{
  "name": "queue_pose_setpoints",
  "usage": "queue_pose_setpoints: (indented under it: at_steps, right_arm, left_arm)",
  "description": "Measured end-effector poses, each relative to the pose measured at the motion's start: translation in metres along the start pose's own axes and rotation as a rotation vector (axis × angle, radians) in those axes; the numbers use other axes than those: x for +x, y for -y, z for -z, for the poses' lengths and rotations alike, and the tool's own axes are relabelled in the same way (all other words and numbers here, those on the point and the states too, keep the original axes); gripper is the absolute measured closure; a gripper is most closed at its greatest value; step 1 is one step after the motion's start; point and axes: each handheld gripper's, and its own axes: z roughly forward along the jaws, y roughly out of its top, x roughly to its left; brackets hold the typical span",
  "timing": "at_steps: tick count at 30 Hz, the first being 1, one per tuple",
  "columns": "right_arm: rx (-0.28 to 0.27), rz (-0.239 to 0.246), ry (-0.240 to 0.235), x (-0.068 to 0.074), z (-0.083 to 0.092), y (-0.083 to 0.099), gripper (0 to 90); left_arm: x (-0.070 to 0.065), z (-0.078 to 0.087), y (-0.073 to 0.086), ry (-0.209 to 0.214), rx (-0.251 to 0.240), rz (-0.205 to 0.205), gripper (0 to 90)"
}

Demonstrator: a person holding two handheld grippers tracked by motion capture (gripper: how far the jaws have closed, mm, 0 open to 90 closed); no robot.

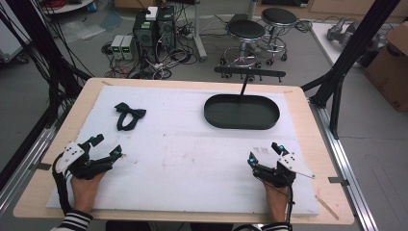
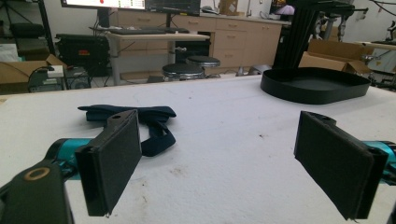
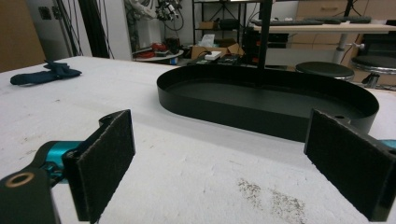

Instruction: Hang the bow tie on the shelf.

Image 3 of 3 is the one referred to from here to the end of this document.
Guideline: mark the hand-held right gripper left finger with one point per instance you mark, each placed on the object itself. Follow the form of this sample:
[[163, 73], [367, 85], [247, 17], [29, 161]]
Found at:
[[102, 168]]

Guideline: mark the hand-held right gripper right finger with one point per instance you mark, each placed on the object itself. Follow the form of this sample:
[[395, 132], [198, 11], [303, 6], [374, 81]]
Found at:
[[348, 161]]

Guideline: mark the black oval tray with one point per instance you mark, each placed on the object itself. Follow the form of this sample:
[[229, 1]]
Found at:
[[264, 102]]

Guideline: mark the dark blue sock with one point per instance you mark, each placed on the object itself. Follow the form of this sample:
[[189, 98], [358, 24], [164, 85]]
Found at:
[[43, 75]]

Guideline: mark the black round stool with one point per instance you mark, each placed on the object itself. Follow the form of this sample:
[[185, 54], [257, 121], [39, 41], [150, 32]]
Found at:
[[323, 69]]

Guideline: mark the chrome-rimmed black stool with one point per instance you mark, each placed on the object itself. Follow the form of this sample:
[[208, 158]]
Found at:
[[375, 67]]

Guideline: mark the round white side table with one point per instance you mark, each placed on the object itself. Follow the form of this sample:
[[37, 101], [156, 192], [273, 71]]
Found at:
[[157, 56]]

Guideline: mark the light wooden desk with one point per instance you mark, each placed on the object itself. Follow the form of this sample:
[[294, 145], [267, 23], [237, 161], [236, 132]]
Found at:
[[323, 28]]

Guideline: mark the black tripod legs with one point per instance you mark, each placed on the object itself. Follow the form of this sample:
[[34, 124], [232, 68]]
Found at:
[[90, 28]]

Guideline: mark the black keyboard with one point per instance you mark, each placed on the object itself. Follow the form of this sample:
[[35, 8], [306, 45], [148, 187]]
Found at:
[[288, 22]]

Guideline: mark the black vertical stand pole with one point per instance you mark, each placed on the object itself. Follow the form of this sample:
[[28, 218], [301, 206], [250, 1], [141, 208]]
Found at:
[[265, 34]]

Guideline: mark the white power adapter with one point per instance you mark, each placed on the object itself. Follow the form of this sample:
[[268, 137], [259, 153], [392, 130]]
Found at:
[[213, 55]]

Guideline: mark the brown wooden door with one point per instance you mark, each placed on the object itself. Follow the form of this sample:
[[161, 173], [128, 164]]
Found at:
[[17, 34]]

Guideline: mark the open cardboard box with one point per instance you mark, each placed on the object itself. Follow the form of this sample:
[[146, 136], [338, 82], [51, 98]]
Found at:
[[214, 49]]

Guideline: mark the black metal shelf rack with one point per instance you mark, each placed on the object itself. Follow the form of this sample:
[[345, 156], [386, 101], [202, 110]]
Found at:
[[218, 21]]

